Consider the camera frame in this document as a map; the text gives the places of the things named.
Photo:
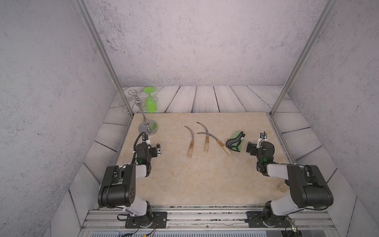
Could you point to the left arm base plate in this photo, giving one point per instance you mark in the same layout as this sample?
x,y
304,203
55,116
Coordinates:
x,y
151,220

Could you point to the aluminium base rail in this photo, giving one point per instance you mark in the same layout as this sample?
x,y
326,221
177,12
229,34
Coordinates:
x,y
203,219

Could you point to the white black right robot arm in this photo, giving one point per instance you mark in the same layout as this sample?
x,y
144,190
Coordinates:
x,y
307,186

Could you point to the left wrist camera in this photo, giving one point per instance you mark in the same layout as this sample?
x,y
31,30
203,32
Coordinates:
x,y
158,149

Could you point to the small glass jar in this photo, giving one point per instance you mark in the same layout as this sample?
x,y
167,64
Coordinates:
x,y
283,187

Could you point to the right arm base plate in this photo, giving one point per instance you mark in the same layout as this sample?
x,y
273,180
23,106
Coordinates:
x,y
266,219

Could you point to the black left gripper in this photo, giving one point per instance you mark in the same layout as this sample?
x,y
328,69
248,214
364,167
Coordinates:
x,y
154,153

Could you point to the aluminium frame post right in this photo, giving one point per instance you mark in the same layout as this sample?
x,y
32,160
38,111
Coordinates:
x,y
315,33

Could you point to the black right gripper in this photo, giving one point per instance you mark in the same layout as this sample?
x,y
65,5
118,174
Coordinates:
x,y
254,146

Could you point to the aluminium frame post left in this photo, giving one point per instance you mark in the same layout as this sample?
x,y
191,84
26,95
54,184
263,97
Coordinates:
x,y
103,54

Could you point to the chrome glass rack stand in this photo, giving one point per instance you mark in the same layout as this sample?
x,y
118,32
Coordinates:
x,y
148,125

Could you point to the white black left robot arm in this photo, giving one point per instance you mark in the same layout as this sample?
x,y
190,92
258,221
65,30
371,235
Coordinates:
x,y
118,188

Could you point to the green fluffy rag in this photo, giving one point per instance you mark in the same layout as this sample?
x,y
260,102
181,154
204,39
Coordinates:
x,y
234,143

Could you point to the aluminium frame post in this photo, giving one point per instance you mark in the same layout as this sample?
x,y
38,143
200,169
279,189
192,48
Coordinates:
x,y
103,54
315,33

